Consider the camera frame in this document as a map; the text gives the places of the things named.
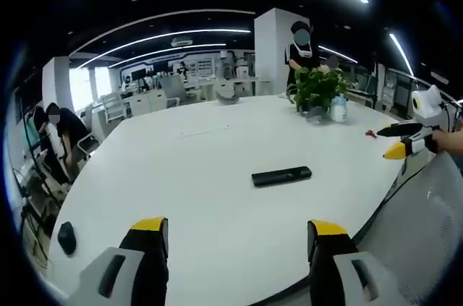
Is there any black remote control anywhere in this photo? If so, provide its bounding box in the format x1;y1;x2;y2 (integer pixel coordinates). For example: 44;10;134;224
251;166;313;187

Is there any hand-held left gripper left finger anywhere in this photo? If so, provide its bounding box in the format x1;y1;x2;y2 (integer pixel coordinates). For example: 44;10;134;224
73;216;170;306

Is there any grey curved object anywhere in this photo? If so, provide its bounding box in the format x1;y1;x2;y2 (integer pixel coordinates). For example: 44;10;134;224
216;89;240;106

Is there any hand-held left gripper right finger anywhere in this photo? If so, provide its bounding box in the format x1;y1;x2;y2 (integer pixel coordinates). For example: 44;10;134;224
307;219;394;306

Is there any person's right hand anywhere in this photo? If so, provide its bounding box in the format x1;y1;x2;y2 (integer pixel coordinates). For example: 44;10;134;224
432;129;463;157

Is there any white bottle with blue label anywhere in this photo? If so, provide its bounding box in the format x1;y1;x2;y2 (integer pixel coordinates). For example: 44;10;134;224
328;94;349;122

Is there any white pillar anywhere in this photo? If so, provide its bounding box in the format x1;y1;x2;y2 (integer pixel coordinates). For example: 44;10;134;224
253;8;298;96

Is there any white mesh office chair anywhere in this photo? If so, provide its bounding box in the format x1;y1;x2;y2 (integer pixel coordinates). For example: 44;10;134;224
352;150;463;306

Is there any grey office chair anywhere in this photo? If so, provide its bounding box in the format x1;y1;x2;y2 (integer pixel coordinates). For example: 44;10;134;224
158;76;202;108

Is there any green potted plant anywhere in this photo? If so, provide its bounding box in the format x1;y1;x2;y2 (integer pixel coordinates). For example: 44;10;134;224
288;66;357;115

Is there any black computer mouse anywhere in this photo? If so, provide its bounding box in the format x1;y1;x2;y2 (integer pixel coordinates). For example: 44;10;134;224
57;221;77;255

